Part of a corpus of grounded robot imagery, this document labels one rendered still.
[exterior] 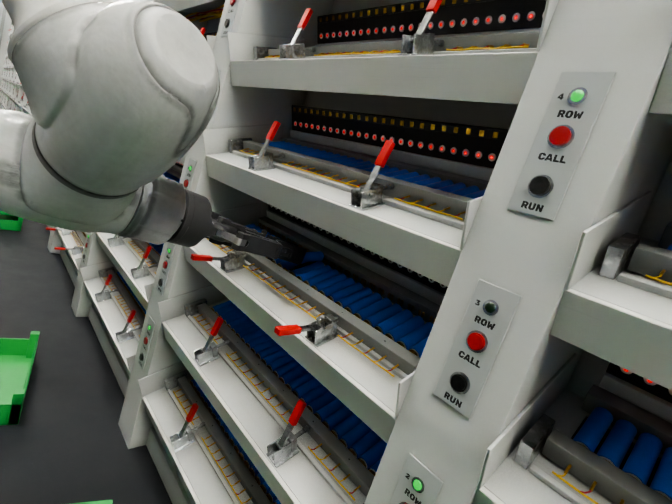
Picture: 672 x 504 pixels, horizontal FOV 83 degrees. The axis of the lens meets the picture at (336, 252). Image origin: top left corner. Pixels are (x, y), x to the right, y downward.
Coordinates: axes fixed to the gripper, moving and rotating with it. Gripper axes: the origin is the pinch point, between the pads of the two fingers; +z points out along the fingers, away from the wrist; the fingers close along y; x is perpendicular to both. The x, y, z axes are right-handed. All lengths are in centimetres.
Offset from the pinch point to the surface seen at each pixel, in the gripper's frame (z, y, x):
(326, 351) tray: -3.5, -20.0, 8.4
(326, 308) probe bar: -0.7, -14.7, 4.3
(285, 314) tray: -2.8, -9.5, 8.0
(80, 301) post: 4, 98, 54
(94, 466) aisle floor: -4, 25, 62
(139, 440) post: 5, 28, 59
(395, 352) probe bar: -0.8, -27.8, 4.0
